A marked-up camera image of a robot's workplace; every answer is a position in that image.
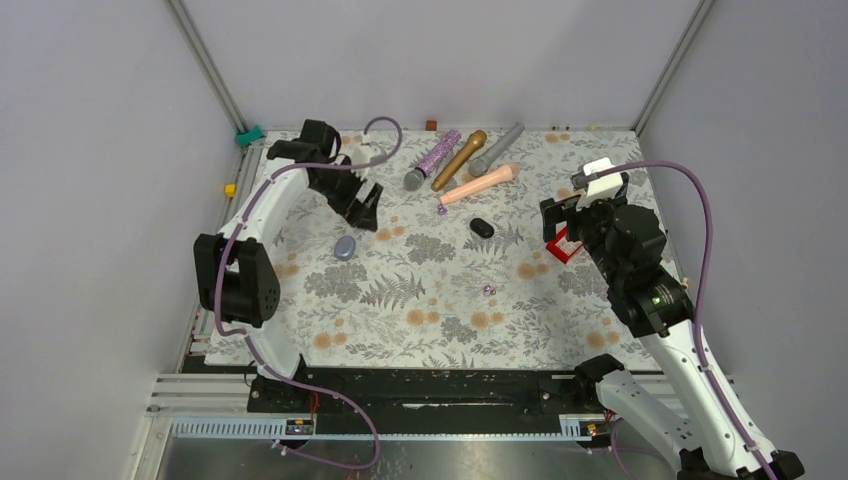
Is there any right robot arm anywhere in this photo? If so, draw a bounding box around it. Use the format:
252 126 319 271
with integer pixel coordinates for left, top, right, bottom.
540 197 805 479

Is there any blue-grey earbud case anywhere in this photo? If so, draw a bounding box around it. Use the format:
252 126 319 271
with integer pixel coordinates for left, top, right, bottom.
333 235 357 261

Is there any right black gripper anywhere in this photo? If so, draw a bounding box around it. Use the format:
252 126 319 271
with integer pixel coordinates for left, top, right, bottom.
539 188 626 285

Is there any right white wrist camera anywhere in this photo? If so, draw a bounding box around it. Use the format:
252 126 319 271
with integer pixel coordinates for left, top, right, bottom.
571 157 628 210

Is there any grey microphone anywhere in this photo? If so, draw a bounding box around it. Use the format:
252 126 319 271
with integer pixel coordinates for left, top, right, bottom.
467 123 525 178

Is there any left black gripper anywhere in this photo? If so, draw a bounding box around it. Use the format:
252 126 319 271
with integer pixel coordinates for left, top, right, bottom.
312 157 383 231

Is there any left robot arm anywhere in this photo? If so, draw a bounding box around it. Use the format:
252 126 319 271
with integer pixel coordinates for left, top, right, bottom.
193 119 397 411

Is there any teal corner clamp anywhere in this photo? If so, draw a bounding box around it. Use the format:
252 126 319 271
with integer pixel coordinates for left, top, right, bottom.
235 125 265 148

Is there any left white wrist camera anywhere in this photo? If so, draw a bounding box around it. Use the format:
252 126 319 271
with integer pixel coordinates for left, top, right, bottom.
339 144 387 180

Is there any red plastic box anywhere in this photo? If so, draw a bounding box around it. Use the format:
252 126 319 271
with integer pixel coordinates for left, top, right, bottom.
546 227 583 264

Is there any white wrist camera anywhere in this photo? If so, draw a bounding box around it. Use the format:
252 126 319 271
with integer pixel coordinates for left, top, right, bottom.
339 144 387 180
571 157 628 210

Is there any pink microphone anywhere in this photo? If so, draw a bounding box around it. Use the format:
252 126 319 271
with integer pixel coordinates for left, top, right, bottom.
439 163 521 206

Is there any purple glitter microphone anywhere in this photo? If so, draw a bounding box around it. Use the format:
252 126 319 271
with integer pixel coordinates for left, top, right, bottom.
402 130 462 191

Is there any floral patterned table mat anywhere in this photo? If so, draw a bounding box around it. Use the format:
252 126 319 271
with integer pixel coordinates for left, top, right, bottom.
268 130 657 371

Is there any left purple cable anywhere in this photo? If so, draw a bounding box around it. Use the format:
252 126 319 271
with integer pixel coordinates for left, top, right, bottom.
211 116 404 472

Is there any black earbud charging case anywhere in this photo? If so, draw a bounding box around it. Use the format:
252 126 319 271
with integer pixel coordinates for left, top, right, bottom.
469 218 495 239

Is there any gold microphone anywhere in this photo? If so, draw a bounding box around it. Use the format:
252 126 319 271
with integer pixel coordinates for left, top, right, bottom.
431 130 487 192

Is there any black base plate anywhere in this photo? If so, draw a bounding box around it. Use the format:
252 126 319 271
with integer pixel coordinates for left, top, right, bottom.
247 366 609 436

